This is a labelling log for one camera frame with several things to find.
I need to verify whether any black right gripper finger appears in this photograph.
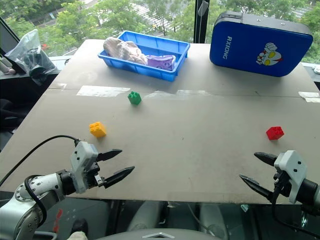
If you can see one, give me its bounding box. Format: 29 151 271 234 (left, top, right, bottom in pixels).
239 174 275 201
253 151 278 167

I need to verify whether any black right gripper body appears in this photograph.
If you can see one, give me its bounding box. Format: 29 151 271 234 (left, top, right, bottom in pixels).
272 169 292 199

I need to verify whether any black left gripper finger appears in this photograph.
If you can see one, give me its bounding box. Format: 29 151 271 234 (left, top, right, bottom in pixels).
96 149 123 162
103 166 136 189

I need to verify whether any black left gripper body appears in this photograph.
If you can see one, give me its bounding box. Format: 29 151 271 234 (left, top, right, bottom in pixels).
85 160 106 189

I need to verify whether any red toy brick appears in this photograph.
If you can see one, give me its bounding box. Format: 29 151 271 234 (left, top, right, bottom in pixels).
265 126 285 141

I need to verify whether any yellow toy brick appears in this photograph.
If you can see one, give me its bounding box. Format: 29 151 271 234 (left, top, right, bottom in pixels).
89 121 107 138

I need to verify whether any green toy brick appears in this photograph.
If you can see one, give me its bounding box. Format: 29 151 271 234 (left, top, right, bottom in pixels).
127 91 142 105

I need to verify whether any blue plastic tray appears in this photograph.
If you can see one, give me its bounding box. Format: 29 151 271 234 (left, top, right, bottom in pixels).
97 30 191 82

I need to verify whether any beige crumpled cloth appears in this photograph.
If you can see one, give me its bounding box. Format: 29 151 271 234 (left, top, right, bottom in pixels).
103 36 148 66

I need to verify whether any purple patterned cloth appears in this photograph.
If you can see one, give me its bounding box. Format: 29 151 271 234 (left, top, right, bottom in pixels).
145 54 177 72

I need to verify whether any blue cartoon print case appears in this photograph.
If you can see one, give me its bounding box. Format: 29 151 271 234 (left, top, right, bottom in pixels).
209 10 314 78

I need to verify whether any clear plastic bag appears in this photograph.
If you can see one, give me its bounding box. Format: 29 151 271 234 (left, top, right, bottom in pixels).
4 28 57 86

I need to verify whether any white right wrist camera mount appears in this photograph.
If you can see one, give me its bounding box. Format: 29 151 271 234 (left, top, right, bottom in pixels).
273 149 308 204

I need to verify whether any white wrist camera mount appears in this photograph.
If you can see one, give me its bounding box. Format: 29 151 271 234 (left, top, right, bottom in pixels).
70 140 99 194
273 149 308 204

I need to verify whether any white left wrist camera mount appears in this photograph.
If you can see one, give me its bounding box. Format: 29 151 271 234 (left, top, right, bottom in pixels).
70 140 99 194

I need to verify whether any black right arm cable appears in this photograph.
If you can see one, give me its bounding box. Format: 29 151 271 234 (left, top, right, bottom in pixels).
271 172 320 238

